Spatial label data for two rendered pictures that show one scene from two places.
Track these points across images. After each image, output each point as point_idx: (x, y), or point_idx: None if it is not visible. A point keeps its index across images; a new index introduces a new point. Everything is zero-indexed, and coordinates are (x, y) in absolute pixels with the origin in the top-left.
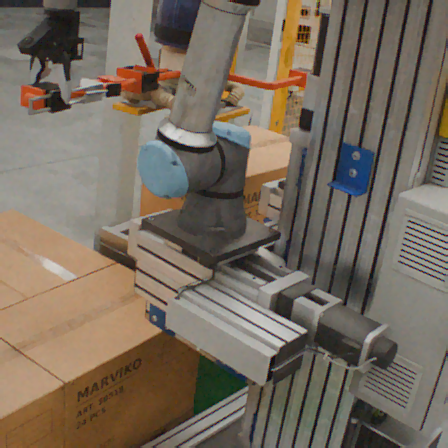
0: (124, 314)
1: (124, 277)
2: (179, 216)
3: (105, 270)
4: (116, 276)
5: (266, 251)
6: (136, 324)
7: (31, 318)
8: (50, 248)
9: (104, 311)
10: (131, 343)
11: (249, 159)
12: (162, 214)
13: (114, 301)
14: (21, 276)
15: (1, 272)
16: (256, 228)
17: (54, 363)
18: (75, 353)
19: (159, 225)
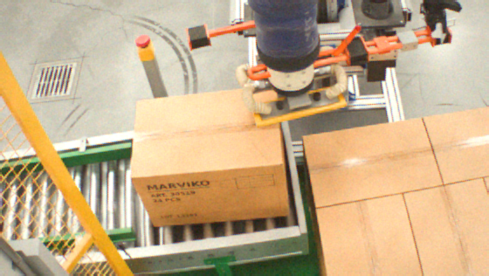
0: (355, 151)
1: (325, 188)
2: (392, 11)
3: (331, 202)
4: (329, 191)
5: (340, 19)
6: (355, 140)
7: (411, 172)
8: (350, 248)
9: (365, 159)
10: (370, 127)
11: (226, 110)
12: (393, 23)
13: (352, 166)
14: (393, 219)
15: (403, 230)
16: (359, 0)
17: (419, 131)
18: (404, 134)
19: (402, 16)
